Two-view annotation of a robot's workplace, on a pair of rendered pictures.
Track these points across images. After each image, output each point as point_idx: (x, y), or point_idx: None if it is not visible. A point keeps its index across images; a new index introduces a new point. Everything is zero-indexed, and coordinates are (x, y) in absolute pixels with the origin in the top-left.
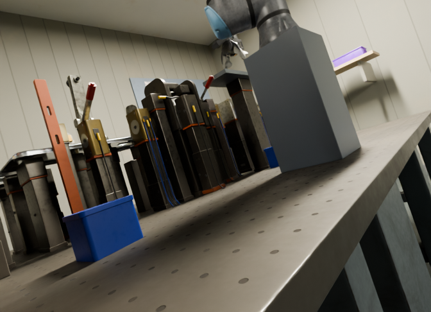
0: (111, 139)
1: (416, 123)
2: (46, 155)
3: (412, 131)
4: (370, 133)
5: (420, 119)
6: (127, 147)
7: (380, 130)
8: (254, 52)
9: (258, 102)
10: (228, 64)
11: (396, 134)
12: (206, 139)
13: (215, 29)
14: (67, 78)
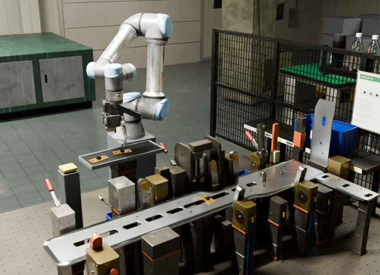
0: (253, 171)
1: (43, 204)
2: (291, 168)
3: (91, 191)
4: (19, 230)
5: (6, 213)
6: (253, 196)
7: (18, 225)
8: (151, 134)
9: (155, 163)
10: (118, 136)
11: (85, 197)
12: None
13: (166, 115)
14: (264, 124)
